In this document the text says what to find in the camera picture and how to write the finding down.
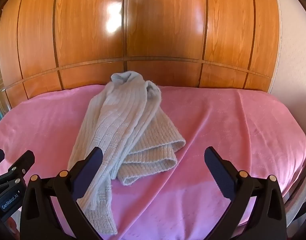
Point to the white knit sweater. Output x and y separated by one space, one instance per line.
118 130

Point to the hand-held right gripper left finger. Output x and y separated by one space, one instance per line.
89 170

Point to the pink blanket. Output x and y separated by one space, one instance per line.
218 120

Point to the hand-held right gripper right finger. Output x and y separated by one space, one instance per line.
218 173

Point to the wooden bed frame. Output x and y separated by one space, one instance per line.
302 180

